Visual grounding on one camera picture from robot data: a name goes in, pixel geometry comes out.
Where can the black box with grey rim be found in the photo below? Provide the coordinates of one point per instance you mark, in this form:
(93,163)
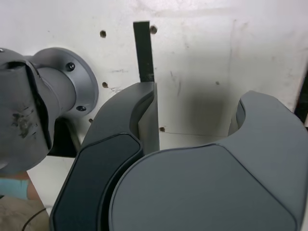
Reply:
(65,139)

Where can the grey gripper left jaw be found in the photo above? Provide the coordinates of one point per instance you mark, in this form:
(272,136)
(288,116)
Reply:
(101,168)

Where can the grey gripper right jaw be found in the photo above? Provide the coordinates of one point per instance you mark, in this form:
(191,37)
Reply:
(204,187)

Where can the black tape strip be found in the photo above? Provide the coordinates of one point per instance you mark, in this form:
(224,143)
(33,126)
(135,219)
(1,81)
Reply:
(144,53)

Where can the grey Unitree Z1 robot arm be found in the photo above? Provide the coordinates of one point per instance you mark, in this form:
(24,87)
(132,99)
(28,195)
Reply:
(60,81)

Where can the light blue background object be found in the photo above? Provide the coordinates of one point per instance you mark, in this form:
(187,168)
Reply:
(13,188)

